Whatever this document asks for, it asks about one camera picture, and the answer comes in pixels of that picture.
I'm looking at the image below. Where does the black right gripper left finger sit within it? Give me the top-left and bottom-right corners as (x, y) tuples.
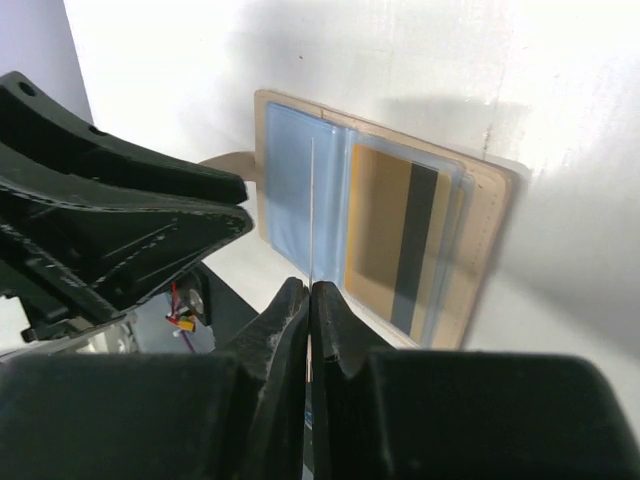
(1, 277), (309, 479)

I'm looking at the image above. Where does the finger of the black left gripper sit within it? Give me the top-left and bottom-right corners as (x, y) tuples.
(1, 179), (253, 320)
(1, 71), (248, 205)

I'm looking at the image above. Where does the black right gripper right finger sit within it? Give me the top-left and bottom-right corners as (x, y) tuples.
(310, 282), (639, 479)

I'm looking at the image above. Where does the gold card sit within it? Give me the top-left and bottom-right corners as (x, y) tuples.
(344, 143), (455, 342)

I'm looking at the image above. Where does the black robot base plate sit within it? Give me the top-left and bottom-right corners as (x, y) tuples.
(186, 263), (258, 349)

